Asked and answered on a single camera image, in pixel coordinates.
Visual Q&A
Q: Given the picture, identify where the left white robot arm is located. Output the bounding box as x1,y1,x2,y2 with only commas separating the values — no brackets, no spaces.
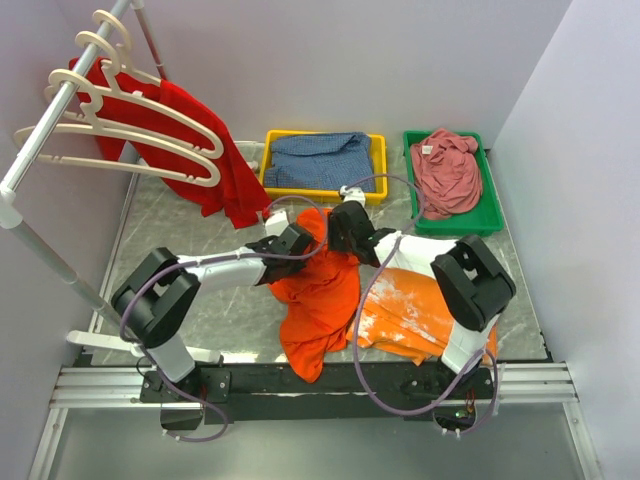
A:
110,223,319,402

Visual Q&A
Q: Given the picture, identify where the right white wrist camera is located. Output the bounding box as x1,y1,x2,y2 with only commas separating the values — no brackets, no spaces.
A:
339,186,366,207

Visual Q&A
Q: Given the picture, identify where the black base bar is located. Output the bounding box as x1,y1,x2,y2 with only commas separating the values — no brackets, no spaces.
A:
139,360,494,431

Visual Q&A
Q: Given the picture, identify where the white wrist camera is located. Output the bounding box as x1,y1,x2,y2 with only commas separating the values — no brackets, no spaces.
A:
264,209,290,237
339,186,366,207

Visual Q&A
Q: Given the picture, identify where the orange cloth with white paint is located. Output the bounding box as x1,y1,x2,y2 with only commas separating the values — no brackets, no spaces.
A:
344,267,499,365

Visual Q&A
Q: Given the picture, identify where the blue checkered shirt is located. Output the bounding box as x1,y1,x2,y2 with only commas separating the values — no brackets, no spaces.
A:
263,132,374,191

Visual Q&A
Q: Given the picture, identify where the beige plastic hanger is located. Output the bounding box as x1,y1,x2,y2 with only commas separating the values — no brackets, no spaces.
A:
75,31,224,160

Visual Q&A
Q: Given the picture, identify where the pink crumpled shirt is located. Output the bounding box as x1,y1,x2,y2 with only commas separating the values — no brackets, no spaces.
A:
409,128,483,221

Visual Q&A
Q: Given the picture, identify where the beige hanger holding red shirt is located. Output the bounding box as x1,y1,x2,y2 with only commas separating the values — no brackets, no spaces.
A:
92,9,161,87

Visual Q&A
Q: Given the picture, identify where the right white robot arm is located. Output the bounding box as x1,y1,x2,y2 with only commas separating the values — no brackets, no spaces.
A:
329,201,516,399

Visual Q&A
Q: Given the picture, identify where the metal clothes rack rail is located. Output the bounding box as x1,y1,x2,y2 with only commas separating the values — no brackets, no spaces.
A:
0,0,146,326

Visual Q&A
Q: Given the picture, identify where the green plastic bin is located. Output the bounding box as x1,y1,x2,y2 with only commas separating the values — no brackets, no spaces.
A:
403,130,504,238

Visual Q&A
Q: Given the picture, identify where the beige empty hanger front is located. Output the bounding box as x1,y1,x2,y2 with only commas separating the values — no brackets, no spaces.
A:
36,69,221,187

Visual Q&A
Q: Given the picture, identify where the red t shirt on hanger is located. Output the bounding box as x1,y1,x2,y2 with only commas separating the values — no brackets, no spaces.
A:
86,57,270,229

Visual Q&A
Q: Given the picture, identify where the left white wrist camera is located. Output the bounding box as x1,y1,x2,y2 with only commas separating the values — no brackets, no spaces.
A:
264,209,290,237

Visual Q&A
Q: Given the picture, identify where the bright orange t shirt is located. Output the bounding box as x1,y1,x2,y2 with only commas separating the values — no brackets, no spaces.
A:
268,207,362,384

